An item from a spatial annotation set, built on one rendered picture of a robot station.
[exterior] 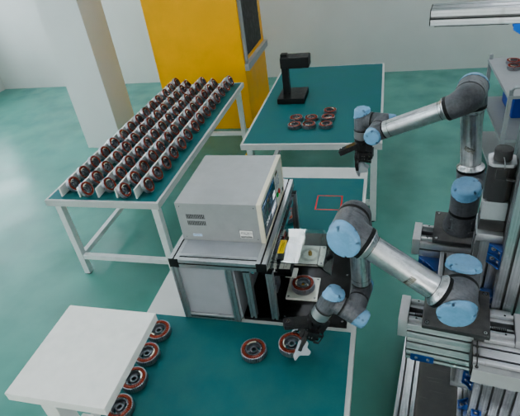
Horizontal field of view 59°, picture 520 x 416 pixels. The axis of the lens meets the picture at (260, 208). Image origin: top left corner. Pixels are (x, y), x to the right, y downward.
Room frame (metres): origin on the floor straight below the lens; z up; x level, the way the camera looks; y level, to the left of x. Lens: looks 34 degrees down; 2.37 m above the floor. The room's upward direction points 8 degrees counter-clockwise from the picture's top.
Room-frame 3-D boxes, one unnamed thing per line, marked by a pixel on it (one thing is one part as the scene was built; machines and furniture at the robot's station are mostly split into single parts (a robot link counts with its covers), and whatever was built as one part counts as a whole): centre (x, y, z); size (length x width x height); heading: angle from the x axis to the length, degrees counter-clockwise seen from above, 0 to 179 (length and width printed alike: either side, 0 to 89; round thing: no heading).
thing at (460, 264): (1.13, -0.66, 1.20); 0.13 x 0.12 x 0.14; 151
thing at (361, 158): (1.97, -0.54, 1.29); 0.09 x 0.08 x 0.12; 64
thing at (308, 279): (1.62, -0.15, 0.80); 0.11 x 0.11 x 0.04
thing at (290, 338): (1.25, -0.05, 0.83); 0.11 x 0.11 x 0.04
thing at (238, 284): (1.81, 0.05, 0.92); 0.66 x 0.01 x 0.30; 162
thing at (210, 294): (1.54, 0.29, 0.91); 0.28 x 0.03 x 0.32; 72
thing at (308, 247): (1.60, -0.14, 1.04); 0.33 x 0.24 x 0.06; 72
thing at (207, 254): (1.83, 0.12, 1.09); 0.68 x 0.44 x 0.05; 162
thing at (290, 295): (1.62, -0.15, 0.78); 0.15 x 0.15 x 0.01; 72
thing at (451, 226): (1.58, -0.87, 1.09); 0.15 x 0.15 x 0.10
